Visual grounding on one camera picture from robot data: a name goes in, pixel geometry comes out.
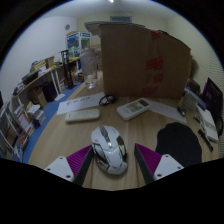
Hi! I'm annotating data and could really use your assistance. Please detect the black marker pen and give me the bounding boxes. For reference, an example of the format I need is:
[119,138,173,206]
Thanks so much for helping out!
[197,128,214,153]

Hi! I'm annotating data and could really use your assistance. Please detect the large brown cardboard box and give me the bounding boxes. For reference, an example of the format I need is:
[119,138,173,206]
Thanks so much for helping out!
[84,20,193,100]

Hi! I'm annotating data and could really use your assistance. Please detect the white and silver computer mouse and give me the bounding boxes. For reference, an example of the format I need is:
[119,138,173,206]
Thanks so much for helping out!
[90,124,129,176]

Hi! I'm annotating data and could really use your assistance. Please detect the blue book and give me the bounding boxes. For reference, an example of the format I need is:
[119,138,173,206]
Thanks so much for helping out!
[184,87,209,110]

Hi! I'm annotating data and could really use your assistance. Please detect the black scalloped mouse pad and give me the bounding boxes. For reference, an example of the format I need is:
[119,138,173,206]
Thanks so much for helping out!
[154,121,203,168]

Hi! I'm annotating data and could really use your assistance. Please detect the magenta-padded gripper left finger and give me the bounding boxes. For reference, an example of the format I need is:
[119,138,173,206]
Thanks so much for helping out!
[43,143,96,187]

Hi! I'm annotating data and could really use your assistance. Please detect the black computer monitor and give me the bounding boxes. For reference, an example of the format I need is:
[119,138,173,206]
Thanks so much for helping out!
[202,77,224,118]

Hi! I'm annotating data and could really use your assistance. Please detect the cluttered white shelf unit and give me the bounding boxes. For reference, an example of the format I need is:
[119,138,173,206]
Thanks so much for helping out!
[0,99,48,163]

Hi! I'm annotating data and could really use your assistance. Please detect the wooden desk with clutter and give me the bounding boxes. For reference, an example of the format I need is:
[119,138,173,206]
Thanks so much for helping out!
[12,56,81,108]

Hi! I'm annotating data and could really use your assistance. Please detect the white paper sheet with writing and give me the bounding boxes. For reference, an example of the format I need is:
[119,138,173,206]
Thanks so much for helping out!
[56,92,106,116]

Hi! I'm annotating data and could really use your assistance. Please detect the small black batteries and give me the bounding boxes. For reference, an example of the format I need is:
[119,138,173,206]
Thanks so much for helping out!
[176,105,187,117]

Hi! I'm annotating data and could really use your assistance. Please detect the plain white paper sheet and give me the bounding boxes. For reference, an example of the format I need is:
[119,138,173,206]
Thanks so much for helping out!
[146,99,188,125]

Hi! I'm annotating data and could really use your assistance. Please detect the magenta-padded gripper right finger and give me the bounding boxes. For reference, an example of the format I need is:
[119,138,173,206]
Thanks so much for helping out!
[133,143,185,185]

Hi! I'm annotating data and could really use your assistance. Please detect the white remote with display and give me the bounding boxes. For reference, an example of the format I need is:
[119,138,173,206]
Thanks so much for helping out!
[116,97,153,121]

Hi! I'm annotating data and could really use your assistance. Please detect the blue and white claw machine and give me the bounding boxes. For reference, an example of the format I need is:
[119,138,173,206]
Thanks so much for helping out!
[65,31,92,62]

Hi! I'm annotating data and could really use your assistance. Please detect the white book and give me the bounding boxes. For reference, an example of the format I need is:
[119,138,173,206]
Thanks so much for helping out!
[194,103,220,143]

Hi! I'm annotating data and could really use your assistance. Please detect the grey door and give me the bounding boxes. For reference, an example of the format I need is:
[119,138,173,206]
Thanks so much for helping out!
[109,15,133,24]

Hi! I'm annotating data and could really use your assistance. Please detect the clear plastic jar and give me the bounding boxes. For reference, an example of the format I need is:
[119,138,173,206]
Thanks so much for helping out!
[79,48,100,90]

